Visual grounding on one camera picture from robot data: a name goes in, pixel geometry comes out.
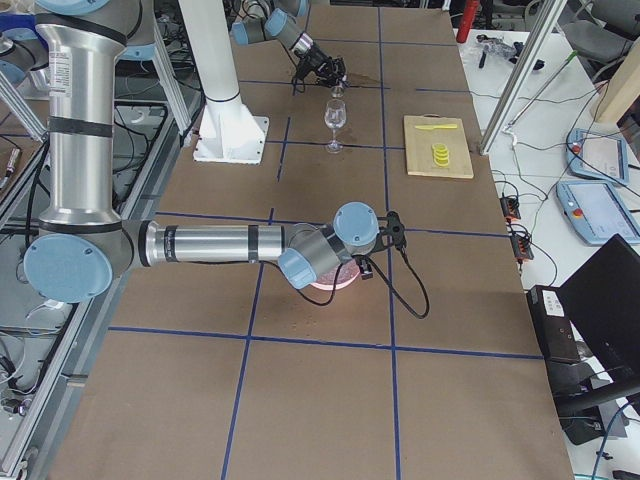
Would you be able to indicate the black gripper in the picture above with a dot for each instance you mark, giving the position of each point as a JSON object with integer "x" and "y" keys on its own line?
{"x": 317, "y": 59}
{"x": 366, "y": 269}

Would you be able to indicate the metal jigger cup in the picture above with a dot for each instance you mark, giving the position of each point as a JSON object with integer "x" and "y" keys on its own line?
{"x": 337, "y": 92}

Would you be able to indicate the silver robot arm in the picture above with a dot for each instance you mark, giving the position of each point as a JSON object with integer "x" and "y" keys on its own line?
{"x": 83, "y": 244}
{"x": 262, "y": 21}

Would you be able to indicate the pink bowl of ice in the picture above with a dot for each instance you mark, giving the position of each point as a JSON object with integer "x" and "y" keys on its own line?
{"x": 341, "y": 276}

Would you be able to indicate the clear wine glass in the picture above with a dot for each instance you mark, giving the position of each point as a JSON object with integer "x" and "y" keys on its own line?
{"x": 335, "y": 118}

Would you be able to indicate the yellow plastic knife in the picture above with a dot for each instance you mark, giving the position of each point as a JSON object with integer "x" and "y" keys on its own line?
{"x": 432, "y": 127}

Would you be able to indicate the yellow lemon slice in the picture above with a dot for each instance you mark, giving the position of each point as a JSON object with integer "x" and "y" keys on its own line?
{"x": 441, "y": 155}

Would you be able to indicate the red fire extinguisher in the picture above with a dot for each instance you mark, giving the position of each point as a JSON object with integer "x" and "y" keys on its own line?
{"x": 467, "y": 20}

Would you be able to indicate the blue teach pendant near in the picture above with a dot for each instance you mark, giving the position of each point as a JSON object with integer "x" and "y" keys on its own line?
{"x": 596, "y": 212}

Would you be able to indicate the blue teach pendant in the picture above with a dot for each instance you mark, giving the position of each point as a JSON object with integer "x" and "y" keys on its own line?
{"x": 596, "y": 212}
{"x": 598, "y": 156}

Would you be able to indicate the black monitor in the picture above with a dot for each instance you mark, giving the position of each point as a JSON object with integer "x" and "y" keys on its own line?
{"x": 601, "y": 299}

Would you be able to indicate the blue teach pendant far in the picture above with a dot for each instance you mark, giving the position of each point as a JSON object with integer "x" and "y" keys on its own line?
{"x": 598, "y": 156}

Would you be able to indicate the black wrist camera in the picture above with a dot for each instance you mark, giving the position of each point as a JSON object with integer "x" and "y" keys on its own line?
{"x": 394, "y": 231}

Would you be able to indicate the white pedestal column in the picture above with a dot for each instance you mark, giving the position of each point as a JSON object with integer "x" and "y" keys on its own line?
{"x": 228, "y": 132}

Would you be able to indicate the aluminium frame post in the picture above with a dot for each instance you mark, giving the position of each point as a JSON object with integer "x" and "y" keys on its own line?
{"x": 547, "y": 18}

